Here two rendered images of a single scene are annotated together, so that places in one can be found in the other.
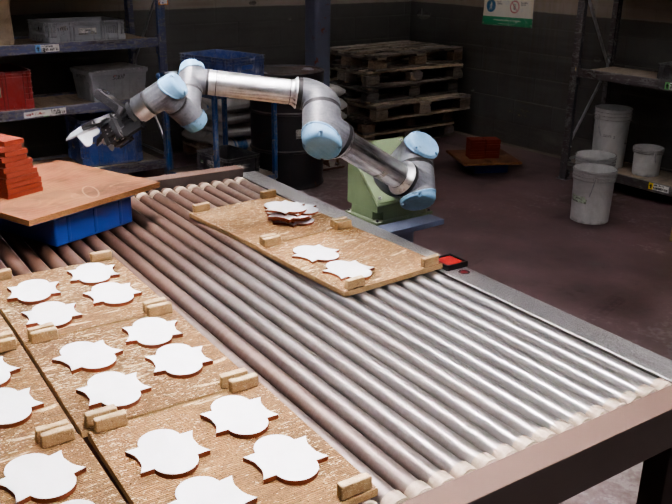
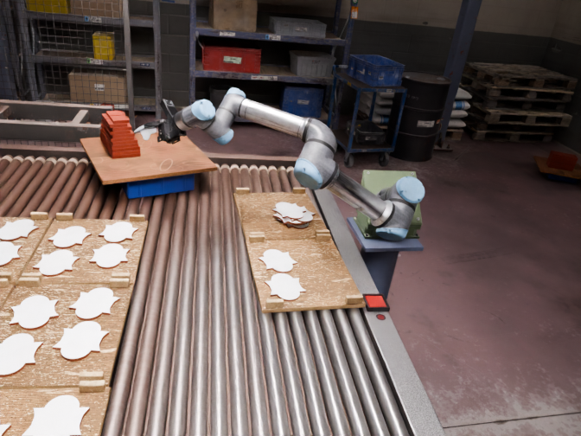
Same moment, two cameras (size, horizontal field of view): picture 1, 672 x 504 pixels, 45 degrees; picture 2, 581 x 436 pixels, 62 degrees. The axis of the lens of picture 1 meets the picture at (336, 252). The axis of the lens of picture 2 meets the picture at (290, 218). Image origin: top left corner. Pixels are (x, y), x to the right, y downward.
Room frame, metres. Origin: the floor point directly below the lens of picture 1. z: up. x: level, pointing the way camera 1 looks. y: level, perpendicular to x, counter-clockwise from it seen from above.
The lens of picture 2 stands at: (0.84, -0.53, 1.93)
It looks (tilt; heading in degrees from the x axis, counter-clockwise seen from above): 29 degrees down; 23
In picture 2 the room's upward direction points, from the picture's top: 7 degrees clockwise
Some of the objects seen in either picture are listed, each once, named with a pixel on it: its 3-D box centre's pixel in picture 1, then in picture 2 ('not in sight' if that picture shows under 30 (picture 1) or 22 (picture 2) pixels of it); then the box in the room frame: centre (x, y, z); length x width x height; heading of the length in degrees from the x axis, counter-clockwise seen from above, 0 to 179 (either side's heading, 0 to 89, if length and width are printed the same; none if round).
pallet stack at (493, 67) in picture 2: (391, 92); (510, 103); (8.10, -0.52, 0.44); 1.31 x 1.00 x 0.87; 127
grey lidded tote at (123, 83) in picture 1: (110, 82); (311, 64); (6.45, 1.78, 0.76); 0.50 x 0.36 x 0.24; 133
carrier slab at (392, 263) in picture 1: (348, 257); (301, 271); (2.19, -0.04, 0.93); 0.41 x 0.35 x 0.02; 38
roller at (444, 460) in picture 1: (222, 295); (188, 277); (1.97, 0.30, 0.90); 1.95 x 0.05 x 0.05; 34
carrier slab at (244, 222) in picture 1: (268, 220); (279, 214); (2.52, 0.22, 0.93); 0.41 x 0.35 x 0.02; 39
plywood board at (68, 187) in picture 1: (46, 188); (146, 154); (2.49, 0.92, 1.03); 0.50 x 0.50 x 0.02; 56
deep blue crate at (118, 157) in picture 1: (104, 136); (301, 98); (6.44, 1.87, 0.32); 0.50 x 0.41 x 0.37; 123
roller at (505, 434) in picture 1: (272, 284); (231, 277); (2.05, 0.17, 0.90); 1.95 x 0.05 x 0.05; 34
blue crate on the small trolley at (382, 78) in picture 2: (222, 69); (374, 70); (5.80, 0.81, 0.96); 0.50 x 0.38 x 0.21; 52
